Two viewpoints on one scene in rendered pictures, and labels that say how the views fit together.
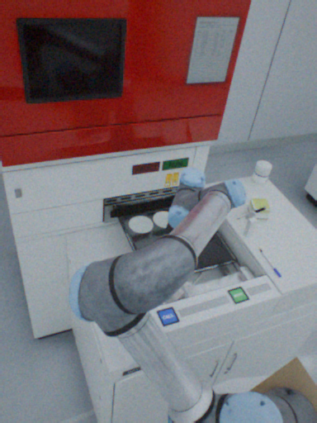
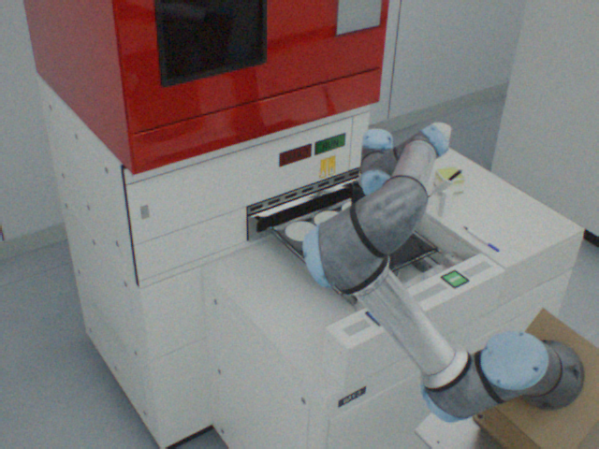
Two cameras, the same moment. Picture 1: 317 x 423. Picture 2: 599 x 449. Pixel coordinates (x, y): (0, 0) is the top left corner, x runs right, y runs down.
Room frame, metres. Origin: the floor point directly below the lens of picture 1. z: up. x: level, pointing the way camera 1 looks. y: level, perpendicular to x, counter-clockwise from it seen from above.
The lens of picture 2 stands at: (-0.62, 0.31, 2.19)
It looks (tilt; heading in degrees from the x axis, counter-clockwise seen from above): 36 degrees down; 352
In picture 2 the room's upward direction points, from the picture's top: 2 degrees clockwise
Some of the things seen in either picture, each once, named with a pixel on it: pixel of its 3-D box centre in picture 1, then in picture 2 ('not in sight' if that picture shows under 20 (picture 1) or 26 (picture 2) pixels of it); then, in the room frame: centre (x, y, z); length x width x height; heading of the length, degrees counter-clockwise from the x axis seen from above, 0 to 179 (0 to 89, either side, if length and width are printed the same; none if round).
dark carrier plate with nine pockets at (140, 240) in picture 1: (175, 237); (351, 238); (1.09, -0.08, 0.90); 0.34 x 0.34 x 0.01; 28
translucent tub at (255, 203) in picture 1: (258, 209); (448, 181); (1.23, -0.41, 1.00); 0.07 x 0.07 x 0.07; 9
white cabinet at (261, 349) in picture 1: (184, 320); (379, 363); (1.04, -0.20, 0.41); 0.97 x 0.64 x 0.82; 118
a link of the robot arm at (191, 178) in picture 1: (191, 187); (375, 153); (0.91, -0.08, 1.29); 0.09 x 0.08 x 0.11; 170
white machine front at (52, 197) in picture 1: (114, 187); (257, 188); (1.20, 0.19, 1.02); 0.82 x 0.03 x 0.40; 118
